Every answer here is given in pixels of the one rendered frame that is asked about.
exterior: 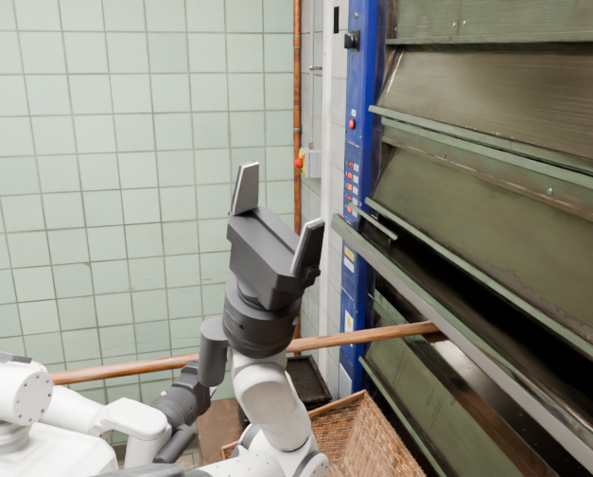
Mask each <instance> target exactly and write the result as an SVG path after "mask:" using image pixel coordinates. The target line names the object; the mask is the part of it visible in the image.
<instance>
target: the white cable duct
mask: <svg viewBox="0 0 593 477"><path fill-rule="evenodd" d="M332 17H333V0H323V132H322V198H321V218H322V219H323V220H324V221H325V227H324V234H323V248H322V256H321V266H320V270H321V275H320V332H319V336H324V335H326V321H327V271H328V220H329V169H330V118H331V68H332ZM319 370H320V372H321V374H322V376H323V379H324V381H325V372H326V348H319Z"/></svg>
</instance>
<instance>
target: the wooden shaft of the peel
mask: <svg viewBox="0 0 593 477"><path fill-rule="evenodd" d="M439 331H441V330H440V329H438V328H437V327H436V326H435V325H434V324H433V323H432V322H431V321H427V322H421V323H414V324H406V325H400V326H393V327H380V328H373V329H366V330H359V331H352V332H345V333H338V334H331V335H324V336H317V337H310V338H303V339H296V340H292V341H291V343H290V345H289V346H288V347H287V348H286V353H292V352H299V351H306V350H312V349H319V348H326V347H332V346H339V345H351V344H358V343H365V342H371V341H378V340H385V339H391V338H398V337H405V336H411V335H418V334H425V333H432V332H439ZM199 355H200V353H193V354H185V355H179V356H172V357H164V358H158V359H151V360H143V361H137V362H123V363H117V364H110V365H102V366H96V367H89V368H81V369H75V370H68V371H61V372H54V373H47V374H48V375H49V376H50V377H51V379H52V381H53V382H54V383H55V386H57V385H66V384H73V383H80V382H86V381H93V380H105V379H112V378H119V377H126V376H132V375H139V374H146V373H152V372H159V371H166V370H172V369H179V368H184V367H185V366H186V365H187V364H188V363H189V362H190V361H193V360H196V361H197V360H198V359H199Z"/></svg>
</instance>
